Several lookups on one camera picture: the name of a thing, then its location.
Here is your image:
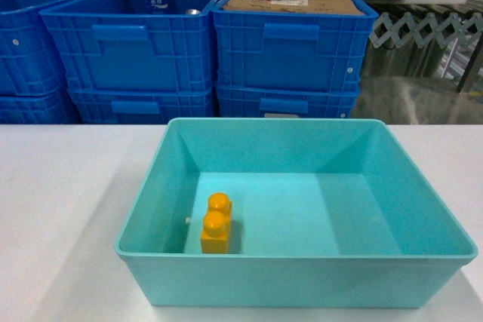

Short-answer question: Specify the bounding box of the yellow toy block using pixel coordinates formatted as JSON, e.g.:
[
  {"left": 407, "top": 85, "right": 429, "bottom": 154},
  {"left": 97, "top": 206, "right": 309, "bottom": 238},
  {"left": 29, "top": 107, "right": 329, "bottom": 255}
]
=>
[{"left": 200, "top": 192, "right": 232, "bottom": 254}]

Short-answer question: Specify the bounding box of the blue crate lower right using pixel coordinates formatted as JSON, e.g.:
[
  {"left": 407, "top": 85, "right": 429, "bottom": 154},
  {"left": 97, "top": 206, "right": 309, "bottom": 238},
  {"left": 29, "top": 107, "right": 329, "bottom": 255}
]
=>
[{"left": 216, "top": 85, "right": 360, "bottom": 118}]

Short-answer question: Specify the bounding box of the blue crate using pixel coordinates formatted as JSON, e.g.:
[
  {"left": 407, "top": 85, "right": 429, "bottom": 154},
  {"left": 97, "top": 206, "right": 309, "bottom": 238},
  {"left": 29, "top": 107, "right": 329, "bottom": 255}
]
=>
[
  {"left": 69, "top": 88, "right": 215, "bottom": 124},
  {"left": 216, "top": 85, "right": 360, "bottom": 118},
  {"left": 40, "top": 0, "right": 216, "bottom": 93},
  {"left": 1, "top": 0, "right": 72, "bottom": 97},
  {"left": 1, "top": 87, "right": 82, "bottom": 124},
  {"left": 212, "top": 0, "right": 378, "bottom": 93}
]

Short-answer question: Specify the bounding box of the teal plastic bin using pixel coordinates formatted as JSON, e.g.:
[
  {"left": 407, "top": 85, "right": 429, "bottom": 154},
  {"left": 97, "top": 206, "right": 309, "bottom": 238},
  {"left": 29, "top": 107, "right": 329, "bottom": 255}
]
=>
[{"left": 115, "top": 118, "right": 478, "bottom": 308}]

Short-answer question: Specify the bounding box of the blue crate upper right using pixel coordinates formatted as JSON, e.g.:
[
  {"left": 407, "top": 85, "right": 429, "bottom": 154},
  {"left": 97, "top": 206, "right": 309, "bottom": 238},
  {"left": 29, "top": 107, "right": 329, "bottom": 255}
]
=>
[{"left": 212, "top": 0, "right": 378, "bottom": 93}]

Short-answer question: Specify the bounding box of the blue crate lower middle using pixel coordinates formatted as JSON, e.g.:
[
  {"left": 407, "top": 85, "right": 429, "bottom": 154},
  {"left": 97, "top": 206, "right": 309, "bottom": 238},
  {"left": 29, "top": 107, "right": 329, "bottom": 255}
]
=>
[{"left": 69, "top": 88, "right": 215, "bottom": 124}]

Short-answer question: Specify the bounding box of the blue crate upper middle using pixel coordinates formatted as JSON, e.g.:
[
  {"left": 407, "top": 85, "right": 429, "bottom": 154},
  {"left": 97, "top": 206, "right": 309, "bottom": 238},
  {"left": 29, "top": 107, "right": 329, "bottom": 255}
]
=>
[{"left": 40, "top": 0, "right": 216, "bottom": 93}]

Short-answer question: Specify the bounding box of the cardboard sheet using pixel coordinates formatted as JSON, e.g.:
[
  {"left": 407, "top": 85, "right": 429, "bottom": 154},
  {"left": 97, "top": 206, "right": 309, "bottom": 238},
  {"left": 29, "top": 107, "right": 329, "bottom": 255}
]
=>
[{"left": 223, "top": 0, "right": 364, "bottom": 16}]

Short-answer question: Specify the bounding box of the expandable roller conveyor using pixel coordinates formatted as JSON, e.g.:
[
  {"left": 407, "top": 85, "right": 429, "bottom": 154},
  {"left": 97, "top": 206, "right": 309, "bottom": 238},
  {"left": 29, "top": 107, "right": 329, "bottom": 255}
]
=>
[{"left": 362, "top": 3, "right": 482, "bottom": 81}]

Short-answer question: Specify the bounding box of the blue crate lower left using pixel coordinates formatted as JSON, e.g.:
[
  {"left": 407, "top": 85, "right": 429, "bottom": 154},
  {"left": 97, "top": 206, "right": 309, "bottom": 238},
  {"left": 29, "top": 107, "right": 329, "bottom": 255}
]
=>
[{"left": 1, "top": 87, "right": 82, "bottom": 124}]

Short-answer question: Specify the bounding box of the blue crate upper left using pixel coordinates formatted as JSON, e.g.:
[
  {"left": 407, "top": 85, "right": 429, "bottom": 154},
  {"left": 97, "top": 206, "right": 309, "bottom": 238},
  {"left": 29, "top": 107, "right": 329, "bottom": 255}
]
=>
[{"left": 1, "top": 0, "right": 72, "bottom": 97}]

